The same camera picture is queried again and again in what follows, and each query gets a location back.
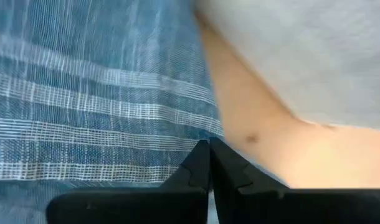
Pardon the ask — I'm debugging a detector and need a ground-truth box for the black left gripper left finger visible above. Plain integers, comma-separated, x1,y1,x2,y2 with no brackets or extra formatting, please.
45,139,211,224

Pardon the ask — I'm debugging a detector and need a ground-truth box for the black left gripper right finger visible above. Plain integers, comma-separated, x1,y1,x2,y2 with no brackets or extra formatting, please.
209,137,380,224

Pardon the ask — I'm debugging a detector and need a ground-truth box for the blue white-striped woven shirt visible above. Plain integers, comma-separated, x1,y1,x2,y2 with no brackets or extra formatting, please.
0,0,225,224

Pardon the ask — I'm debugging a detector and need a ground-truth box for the white perforated plastic basket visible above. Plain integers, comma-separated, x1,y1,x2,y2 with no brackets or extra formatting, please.
192,0,380,131

